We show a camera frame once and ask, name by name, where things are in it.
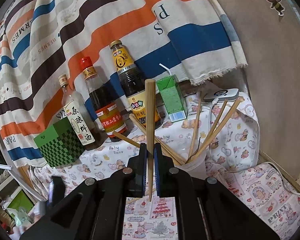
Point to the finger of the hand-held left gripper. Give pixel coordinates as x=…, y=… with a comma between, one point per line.
x=57, y=190

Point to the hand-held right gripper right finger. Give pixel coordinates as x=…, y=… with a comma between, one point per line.
x=158, y=170

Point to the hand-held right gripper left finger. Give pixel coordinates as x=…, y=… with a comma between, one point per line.
x=143, y=170

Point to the long wooden chopstick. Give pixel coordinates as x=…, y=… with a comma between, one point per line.
x=150, y=110
x=133, y=200

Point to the translucent plastic cup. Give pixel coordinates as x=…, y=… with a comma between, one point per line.
x=194, y=170

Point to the metal fork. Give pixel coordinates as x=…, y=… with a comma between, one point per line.
x=193, y=151

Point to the bunch of wooden chopsticks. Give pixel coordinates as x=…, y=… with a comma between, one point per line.
x=195, y=125

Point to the bear print tablecloth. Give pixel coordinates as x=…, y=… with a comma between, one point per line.
x=107, y=160

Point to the green checkered box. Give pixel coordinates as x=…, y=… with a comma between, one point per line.
x=60, y=147

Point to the white plastic tube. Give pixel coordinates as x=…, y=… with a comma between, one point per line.
x=2, y=166

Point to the red-capped sesame oil bottle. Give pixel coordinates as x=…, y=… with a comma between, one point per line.
x=107, y=120

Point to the green drink carton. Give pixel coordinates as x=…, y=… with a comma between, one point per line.
x=172, y=100

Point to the clear cooking wine bottle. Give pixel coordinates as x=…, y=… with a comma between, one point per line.
x=77, y=120

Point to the yellow-label oyster sauce bottle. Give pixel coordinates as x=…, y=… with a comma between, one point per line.
x=130, y=85

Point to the white electronic device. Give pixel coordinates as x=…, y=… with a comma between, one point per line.
x=222, y=94

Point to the white drinking straw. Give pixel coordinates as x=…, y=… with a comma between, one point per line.
x=165, y=68

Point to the brown wooden board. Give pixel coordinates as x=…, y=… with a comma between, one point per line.
x=264, y=55

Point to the striped fabric cloth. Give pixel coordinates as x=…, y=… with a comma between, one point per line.
x=90, y=17

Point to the cartoon animal sticker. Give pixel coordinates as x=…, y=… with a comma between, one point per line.
x=273, y=0

